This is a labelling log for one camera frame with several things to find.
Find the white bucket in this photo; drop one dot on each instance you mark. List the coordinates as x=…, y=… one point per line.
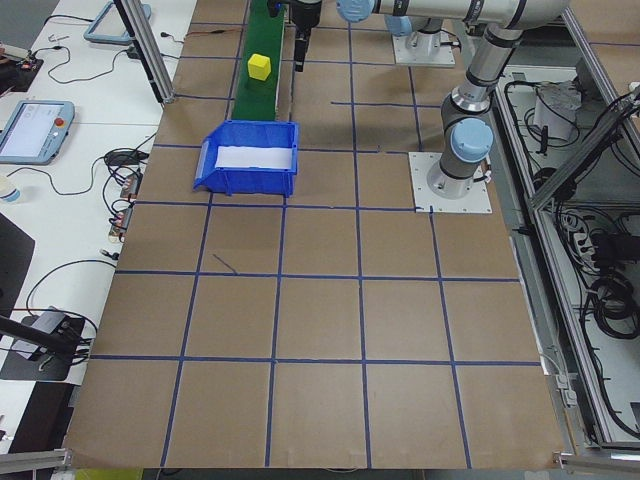
x=555, y=110

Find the blue plastic storage bin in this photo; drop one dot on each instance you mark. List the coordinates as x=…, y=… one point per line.
x=240, y=182

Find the grey junction box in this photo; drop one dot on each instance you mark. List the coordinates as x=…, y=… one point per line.
x=562, y=389

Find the white foam bin liner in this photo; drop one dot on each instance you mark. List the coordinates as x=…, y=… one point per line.
x=252, y=157

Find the white power strip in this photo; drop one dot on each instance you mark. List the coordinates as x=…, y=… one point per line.
x=582, y=242

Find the yellow foam block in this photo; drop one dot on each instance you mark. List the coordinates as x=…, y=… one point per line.
x=259, y=67

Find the long black power adapter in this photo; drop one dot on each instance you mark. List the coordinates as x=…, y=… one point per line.
x=125, y=157

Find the teach pendant tablet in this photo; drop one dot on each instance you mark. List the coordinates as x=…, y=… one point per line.
x=30, y=130

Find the small circuit board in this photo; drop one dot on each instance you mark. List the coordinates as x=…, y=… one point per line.
x=121, y=219
x=131, y=184

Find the small black power adapter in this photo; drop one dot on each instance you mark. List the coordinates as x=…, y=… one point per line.
x=134, y=52

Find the black stand base plate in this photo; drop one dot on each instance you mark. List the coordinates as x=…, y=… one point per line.
x=55, y=370

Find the aluminium profile post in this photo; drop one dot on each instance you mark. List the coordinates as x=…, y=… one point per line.
x=150, y=55

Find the black monitor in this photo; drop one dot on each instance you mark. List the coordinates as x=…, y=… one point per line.
x=12, y=265

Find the black electronics box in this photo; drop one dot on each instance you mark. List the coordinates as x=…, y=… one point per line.
x=20, y=70

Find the white square base plate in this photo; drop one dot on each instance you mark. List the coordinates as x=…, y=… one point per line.
x=450, y=202
x=430, y=59

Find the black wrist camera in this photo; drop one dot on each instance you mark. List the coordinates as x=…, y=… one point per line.
x=273, y=7

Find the green belt conveyor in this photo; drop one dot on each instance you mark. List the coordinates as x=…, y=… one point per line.
x=257, y=100

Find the aluminium profile bar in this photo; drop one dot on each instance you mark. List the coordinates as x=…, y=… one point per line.
x=30, y=459

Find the metal allen keys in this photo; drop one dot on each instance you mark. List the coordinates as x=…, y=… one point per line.
x=57, y=37

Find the black power brick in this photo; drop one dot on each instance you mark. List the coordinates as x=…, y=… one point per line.
x=610, y=246

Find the grey camera box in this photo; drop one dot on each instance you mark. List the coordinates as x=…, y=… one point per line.
x=47, y=320

